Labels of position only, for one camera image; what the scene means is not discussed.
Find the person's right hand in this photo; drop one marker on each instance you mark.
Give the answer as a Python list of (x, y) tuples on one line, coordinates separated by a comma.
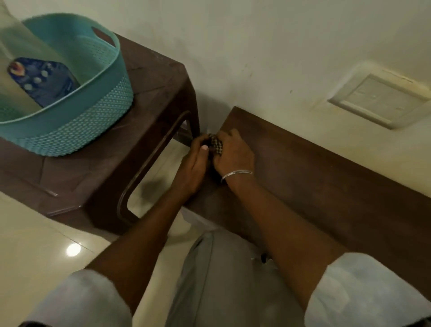
[(234, 158)]

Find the person's left hand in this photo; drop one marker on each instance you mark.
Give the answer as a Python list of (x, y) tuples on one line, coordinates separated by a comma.
[(192, 168)]

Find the person's right fingers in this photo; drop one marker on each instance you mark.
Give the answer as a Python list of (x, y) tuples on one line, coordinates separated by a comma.
[(229, 136)]

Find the person's left thumb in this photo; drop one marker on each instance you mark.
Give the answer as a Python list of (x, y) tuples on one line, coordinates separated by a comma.
[(204, 153)]

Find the dark checkered cloth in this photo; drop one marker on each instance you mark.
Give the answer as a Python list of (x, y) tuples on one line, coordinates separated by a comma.
[(216, 144)]

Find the person's left forearm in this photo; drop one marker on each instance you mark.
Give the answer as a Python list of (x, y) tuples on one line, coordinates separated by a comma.
[(141, 242)]

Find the person's right forearm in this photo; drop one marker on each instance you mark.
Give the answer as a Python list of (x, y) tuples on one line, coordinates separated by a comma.
[(286, 232)]

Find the silver bangle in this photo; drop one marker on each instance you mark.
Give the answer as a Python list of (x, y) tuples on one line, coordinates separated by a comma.
[(235, 174)]

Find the brown plastic stool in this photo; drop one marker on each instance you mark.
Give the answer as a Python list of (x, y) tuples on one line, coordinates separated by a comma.
[(111, 161)]

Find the teal plastic basket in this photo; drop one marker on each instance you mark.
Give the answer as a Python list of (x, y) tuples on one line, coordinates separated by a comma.
[(91, 101)]

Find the person's grey trousers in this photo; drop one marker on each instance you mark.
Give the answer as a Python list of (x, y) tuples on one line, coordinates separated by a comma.
[(222, 283)]

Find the blue printed packet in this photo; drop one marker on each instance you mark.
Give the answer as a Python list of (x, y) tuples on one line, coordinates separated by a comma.
[(45, 82)]

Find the person's white shirt sleeve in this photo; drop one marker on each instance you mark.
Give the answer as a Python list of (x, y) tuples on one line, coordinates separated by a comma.
[(367, 293), (80, 299)]

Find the translucent plastic bag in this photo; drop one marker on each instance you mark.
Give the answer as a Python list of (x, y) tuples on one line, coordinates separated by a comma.
[(20, 64)]

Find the white wall switch plate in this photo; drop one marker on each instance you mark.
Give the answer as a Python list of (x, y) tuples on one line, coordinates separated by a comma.
[(380, 97)]

